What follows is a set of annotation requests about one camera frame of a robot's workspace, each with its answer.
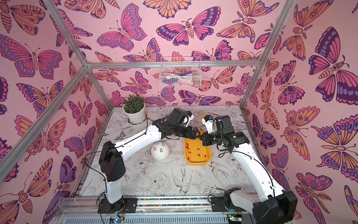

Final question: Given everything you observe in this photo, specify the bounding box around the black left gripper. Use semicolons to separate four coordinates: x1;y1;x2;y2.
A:
173;126;201;141

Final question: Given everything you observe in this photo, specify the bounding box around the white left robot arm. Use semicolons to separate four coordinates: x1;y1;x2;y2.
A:
98;108;200;214

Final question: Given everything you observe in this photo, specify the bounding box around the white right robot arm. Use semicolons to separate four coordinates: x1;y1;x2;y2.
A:
200;115;297;224

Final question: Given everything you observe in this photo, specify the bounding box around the white dome with screws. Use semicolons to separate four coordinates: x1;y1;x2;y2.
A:
151;142;170;161

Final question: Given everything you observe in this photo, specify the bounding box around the cream fabric work glove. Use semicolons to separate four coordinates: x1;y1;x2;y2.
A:
196;111;214;125

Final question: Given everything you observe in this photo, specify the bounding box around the yellow plastic tray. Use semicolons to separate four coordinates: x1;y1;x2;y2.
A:
184;138;211;166

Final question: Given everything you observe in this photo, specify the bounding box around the green plant in white pot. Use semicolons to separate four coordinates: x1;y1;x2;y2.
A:
123;93;146;125

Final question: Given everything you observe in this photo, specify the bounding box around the white wire wall basket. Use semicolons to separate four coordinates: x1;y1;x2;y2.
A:
158;56;202;87

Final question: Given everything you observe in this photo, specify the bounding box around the aluminium frame corner post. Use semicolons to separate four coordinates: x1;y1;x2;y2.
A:
43;0;112;110

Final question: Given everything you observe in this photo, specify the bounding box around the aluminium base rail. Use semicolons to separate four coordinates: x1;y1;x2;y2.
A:
60;194;252;216

